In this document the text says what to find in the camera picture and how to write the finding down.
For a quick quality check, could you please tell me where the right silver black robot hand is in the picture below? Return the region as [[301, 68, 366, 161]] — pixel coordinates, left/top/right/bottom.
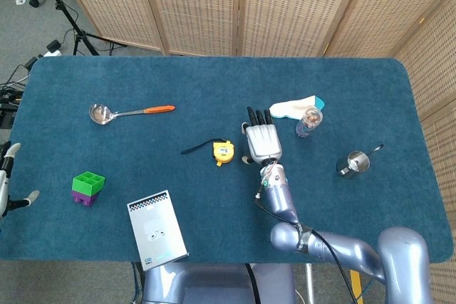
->
[[241, 106, 284, 166]]

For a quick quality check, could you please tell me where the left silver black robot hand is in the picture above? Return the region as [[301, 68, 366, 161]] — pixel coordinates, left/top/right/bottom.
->
[[0, 142, 40, 219]]

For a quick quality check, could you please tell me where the yellow tape measure with strap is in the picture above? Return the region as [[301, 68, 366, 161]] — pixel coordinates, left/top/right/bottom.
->
[[180, 139, 236, 168]]

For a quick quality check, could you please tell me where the white sock with blue toe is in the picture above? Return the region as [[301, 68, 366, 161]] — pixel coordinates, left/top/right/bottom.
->
[[269, 95, 327, 120]]

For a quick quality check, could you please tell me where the clear plastic candy jar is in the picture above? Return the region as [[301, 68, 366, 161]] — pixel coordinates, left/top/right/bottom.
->
[[294, 106, 323, 138]]

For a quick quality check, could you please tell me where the green and purple plastic block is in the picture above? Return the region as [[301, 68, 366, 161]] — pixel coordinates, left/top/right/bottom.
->
[[71, 171, 107, 208]]

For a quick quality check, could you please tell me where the small steel pitcher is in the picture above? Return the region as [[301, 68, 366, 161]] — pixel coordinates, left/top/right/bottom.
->
[[336, 144, 385, 179]]

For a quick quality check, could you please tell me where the blue table mat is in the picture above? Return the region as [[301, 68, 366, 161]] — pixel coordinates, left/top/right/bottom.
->
[[0, 55, 454, 265]]

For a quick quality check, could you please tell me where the silver earbuds retail box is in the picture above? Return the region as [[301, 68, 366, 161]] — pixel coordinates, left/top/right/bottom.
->
[[127, 190, 190, 272]]

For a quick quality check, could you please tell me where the white power strip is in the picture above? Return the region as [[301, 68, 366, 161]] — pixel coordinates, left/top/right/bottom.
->
[[42, 40, 63, 58]]

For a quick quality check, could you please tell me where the metal table leg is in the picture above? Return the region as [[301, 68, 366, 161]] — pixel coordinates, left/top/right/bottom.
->
[[305, 263, 316, 304]]

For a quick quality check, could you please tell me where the blue-grey robot torso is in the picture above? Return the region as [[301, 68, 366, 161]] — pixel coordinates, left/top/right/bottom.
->
[[142, 262, 296, 304]]

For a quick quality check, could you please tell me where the wicker folding screen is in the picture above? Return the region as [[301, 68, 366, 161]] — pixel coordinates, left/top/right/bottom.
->
[[53, 0, 456, 304]]

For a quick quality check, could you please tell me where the black tripod stand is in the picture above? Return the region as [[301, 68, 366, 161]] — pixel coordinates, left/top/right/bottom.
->
[[30, 0, 128, 56]]

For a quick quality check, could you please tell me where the floor cable bundle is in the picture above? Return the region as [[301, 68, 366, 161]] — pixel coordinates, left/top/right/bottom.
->
[[0, 56, 40, 130]]

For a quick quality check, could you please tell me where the steel ladle with orange handle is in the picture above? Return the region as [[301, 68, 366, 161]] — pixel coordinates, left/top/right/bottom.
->
[[88, 103, 176, 126]]

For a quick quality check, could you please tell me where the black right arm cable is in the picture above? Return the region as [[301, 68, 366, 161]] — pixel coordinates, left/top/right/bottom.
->
[[254, 192, 361, 304]]

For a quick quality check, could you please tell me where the black torso cable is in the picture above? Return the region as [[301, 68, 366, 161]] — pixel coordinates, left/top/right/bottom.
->
[[244, 263, 259, 304]]

